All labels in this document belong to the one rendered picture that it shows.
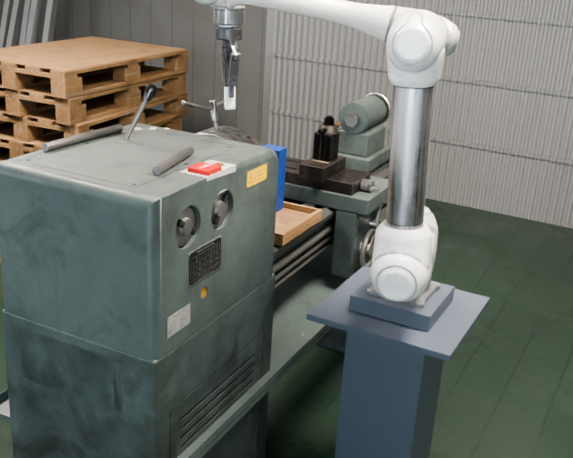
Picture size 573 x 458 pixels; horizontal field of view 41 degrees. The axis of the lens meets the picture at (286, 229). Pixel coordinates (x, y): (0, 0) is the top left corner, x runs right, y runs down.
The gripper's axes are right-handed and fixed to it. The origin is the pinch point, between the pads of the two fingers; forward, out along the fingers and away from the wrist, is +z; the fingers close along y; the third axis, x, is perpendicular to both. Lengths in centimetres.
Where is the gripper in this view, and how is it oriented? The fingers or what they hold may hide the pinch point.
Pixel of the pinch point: (229, 97)
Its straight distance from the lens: 229.6
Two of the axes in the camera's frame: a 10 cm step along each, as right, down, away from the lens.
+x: -9.4, 1.0, -3.4
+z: -0.1, 9.5, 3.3
